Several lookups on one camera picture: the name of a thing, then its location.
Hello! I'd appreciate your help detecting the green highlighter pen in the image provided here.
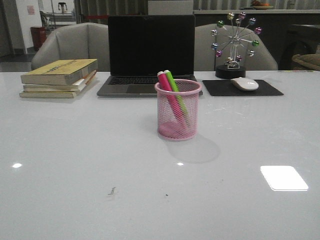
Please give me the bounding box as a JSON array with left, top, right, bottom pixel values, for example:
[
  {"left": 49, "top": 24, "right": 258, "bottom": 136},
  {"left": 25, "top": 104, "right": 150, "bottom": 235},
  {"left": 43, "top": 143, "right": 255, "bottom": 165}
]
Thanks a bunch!
[{"left": 163, "top": 69, "right": 190, "bottom": 126}]

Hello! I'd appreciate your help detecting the pink highlighter pen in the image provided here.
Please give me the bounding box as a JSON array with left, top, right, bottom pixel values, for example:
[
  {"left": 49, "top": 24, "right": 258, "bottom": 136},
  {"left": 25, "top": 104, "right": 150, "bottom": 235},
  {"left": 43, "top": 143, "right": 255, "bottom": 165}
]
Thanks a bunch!
[{"left": 157, "top": 70, "right": 188, "bottom": 130}]

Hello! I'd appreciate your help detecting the pink mesh pen holder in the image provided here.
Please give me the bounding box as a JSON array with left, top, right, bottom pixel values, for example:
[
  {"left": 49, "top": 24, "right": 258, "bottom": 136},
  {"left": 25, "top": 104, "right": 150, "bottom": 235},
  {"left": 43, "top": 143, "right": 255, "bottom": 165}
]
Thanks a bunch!
[{"left": 154, "top": 79, "right": 202, "bottom": 141}]

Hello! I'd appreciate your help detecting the black mouse pad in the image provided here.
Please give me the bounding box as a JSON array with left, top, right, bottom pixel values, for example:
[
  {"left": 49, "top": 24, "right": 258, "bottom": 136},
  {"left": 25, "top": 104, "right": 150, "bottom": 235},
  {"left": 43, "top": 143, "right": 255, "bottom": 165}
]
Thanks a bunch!
[{"left": 202, "top": 79, "right": 284, "bottom": 97}]

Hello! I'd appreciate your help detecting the grey laptop computer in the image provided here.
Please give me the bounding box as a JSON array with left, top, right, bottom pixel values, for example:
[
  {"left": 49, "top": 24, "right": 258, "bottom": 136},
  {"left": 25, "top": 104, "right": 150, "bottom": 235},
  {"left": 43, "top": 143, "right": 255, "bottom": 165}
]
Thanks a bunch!
[{"left": 97, "top": 15, "right": 196, "bottom": 97}]

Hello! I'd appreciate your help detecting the middle white book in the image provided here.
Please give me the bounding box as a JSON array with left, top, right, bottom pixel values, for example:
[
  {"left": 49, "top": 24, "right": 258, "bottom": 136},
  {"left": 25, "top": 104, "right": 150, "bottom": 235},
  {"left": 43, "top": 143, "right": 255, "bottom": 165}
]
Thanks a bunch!
[{"left": 23, "top": 70, "right": 97, "bottom": 92}]

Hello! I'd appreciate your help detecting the right grey armchair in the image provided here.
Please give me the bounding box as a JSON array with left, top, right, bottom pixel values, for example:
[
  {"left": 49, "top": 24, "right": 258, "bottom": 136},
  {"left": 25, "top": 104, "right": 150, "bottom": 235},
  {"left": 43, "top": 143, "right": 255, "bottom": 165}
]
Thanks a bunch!
[{"left": 194, "top": 23, "right": 278, "bottom": 71}]

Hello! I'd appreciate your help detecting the grey armchair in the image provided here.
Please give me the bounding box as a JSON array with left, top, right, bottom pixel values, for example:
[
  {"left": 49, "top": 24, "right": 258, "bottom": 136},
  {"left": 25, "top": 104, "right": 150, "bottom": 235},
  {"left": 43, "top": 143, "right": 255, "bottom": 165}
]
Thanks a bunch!
[
  {"left": 194, "top": 23, "right": 278, "bottom": 71},
  {"left": 31, "top": 22, "right": 111, "bottom": 72}
]

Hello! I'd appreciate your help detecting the white computer mouse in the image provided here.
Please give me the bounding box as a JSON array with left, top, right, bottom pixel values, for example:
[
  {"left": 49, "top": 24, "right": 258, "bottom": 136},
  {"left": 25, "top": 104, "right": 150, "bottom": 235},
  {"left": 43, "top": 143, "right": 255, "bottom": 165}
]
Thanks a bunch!
[{"left": 230, "top": 77, "right": 259, "bottom": 91}]

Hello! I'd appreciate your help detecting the top yellow book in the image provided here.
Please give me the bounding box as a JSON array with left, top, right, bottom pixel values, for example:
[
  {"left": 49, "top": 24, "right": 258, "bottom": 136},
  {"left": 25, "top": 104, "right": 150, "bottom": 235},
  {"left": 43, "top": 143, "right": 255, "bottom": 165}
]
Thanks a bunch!
[{"left": 20, "top": 59, "right": 98, "bottom": 85}]

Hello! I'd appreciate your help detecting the yellow book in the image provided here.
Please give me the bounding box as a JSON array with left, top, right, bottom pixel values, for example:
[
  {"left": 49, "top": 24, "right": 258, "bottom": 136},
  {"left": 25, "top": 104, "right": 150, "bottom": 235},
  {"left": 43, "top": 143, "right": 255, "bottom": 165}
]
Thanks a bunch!
[
  {"left": 20, "top": 59, "right": 98, "bottom": 85},
  {"left": 19, "top": 77, "right": 95, "bottom": 99}
]

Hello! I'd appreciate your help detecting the ferris wheel desk ornament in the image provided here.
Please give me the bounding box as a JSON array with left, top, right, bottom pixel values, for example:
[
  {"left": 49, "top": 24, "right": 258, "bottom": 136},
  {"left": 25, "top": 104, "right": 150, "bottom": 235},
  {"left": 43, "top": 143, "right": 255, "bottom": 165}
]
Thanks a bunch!
[{"left": 211, "top": 11, "right": 260, "bottom": 79}]

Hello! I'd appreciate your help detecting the left grey armchair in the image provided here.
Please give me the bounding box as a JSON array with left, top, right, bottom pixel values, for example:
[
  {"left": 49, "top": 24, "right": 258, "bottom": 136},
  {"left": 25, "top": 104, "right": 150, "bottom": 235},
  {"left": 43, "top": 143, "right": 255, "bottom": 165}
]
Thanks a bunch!
[{"left": 31, "top": 22, "right": 111, "bottom": 72}]

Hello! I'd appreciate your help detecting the bottom yellow book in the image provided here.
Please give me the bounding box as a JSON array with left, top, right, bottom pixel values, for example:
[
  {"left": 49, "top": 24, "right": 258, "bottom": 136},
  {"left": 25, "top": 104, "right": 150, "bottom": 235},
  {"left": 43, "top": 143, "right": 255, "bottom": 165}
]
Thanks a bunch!
[{"left": 19, "top": 77, "right": 95, "bottom": 99}]

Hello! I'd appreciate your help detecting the red trash bin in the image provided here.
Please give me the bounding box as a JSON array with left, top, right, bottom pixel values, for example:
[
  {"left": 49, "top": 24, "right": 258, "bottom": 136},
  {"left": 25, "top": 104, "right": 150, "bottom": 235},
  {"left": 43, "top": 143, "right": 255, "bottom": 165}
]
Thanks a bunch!
[{"left": 30, "top": 26, "right": 47, "bottom": 51}]

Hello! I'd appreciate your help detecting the fruit bowl on counter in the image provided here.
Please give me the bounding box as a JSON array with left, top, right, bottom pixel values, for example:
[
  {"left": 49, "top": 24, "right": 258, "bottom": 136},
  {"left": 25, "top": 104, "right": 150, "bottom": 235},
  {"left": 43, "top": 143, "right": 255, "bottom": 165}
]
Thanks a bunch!
[{"left": 251, "top": 0, "right": 273, "bottom": 10}]

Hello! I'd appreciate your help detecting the brown cushioned seat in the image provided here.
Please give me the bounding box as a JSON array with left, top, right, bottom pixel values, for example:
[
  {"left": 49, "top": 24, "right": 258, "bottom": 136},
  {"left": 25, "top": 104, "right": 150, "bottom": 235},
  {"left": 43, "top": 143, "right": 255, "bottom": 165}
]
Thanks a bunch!
[{"left": 291, "top": 53, "right": 320, "bottom": 71}]

